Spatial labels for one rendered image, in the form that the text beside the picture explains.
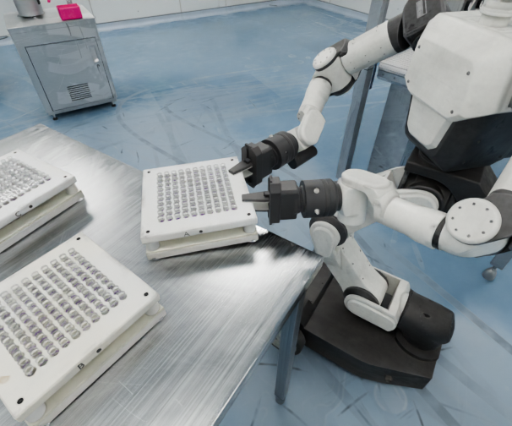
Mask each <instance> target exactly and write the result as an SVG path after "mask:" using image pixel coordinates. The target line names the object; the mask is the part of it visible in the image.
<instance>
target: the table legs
mask: <svg viewBox="0 0 512 426"><path fill-rule="evenodd" d="M305 294H306V292H305V293H304V295H303V296H302V298H301V300H300V301H299V303H298V304H297V306H296V307H295V308H294V310H293V312H292V313H291V315H290V317H289V318H288V320H287V321H286V323H285V324H284V326H283V327H282V329H281V338H280V347H279V355H278V364H277V371H276V380H275V401H276V402H277V403H278V404H280V405H281V404H283V403H284V402H285V399H286V394H287V392H288V388H289V384H290V378H291V370H292V365H293V360H294V355H295V351H296V345H297V337H298V331H299V327H300V322H301V318H302V309H303V304H304V298H305Z"/></svg>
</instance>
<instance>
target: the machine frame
mask: <svg viewBox="0 0 512 426"><path fill-rule="evenodd" d="M388 6H389V0H372V1H371V5H370V9H369V14H368V22H367V26H366V30H365V32H367V31H369V30H371V29H373V28H374V27H376V26H378V25H381V24H382V23H384V21H385V18H386V14H387V10H388ZM373 68H374V65H372V66H370V67H367V68H365V69H363V70H362V71H361V73H360V76H359V78H358V79H357V81H356V82H355V84H354V89H353V93H352V98H351V105H350V109H349V113H348V118H347V122H346V130H345V134H344V139H343V143H342V147H341V152H340V159H339V163H338V167H337V172H336V176H335V177H336V178H338V179H339V178H341V174H342V173H343V172H344V171H346V170H348V169H350V168H351V162H352V158H353V154H354V150H355V147H356V143H357V136H358V133H359V129H360V125H361V121H362V115H363V111H364V107H365V104H366V100H367V96H368V90H369V86H370V82H371V78H372V75H373ZM511 259H512V251H509V252H506V253H502V254H496V255H495V256H494V257H493V259H492V261H491V262H490V264H491V265H493V266H492V267H490V268H487V269H486V270H485V271H484V272H483V273H482V276H483V278H485V279H486V280H488V281H493V280H494V278H495V276H496V275H497V268H499V269H500V270H502V269H503V268H504V267H505V266H506V265H507V264H508V263H509V262H510V260H511Z"/></svg>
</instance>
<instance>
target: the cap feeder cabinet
mask: <svg viewBox="0 0 512 426"><path fill-rule="evenodd" d="M79 7H80V10H81V13H82V16H83V18H82V19H70V20H62V19H61V18H60V16H59V14H58V11H57V8H44V9H43V11H44V12H45V13H44V14H41V15H37V16H36V19H34V18H32V16H31V17H23V16H17V15H18V14H19V13H18V12H12V13H4V14H3V17H4V21H5V25H6V29H7V31H8V33H9V34H10V35H11V38H12V40H13V42H14V45H15V46H16V49H17V51H18V53H19V55H20V57H21V60H22V62H23V64H24V66H25V68H26V71H27V73H28V75H29V76H30V80H31V82H32V84H33V85H34V87H35V91H36V93H37V95H38V96H39V98H40V100H41V104H42V105H43V107H44V109H45V111H46V113H48V115H49V116H51V115H53V116H54V118H53V120H58V117H55V114H58V113H62V112H69V111H73V110H77V109H81V108H85V107H92V106H95V105H100V104H103V103H107V102H112V107H115V106H116V104H114V103H113V102H114V101H116V100H117V93H116V91H115V87H114V84H113V81H112V76H111V73H110V70H109V67H108V64H107V60H106V56H105V53H104V50H103V46H102V44H101V38H100V36H99V32H98V29H97V27H96V23H95V17H94V16H93V15H92V14H91V13H90V12H89V11H88V10H87V9H86V8H85V7H84V6H83V5H79Z"/></svg>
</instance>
